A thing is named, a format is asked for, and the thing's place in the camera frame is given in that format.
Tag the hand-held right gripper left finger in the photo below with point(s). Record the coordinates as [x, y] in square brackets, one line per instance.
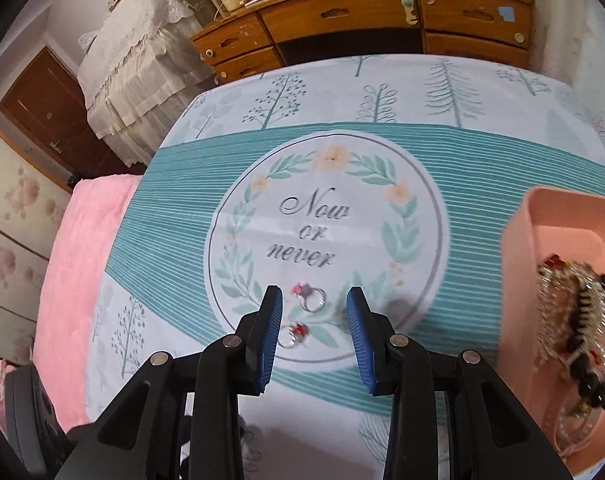
[270, 340]

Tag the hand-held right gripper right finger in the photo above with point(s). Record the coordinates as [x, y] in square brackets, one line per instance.
[362, 345]

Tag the pink plastic drawer box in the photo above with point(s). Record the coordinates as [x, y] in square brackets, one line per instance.
[562, 240]

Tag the pink blanket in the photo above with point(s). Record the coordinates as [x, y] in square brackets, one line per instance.
[77, 280]

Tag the floral wardrobe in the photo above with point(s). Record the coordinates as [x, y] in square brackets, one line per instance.
[17, 240]

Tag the brown wooden door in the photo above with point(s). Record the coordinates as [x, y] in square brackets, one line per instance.
[57, 110]

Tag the cream lace furniture cover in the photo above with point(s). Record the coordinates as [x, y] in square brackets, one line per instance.
[142, 60]

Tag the wooden desk with drawers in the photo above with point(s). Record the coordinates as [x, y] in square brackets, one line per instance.
[362, 10]

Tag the green white hook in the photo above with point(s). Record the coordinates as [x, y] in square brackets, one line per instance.
[408, 11]

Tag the small cream cup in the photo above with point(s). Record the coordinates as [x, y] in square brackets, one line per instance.
[232, 0]

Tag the blue sticker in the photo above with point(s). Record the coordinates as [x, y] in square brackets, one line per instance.
[505, 13]

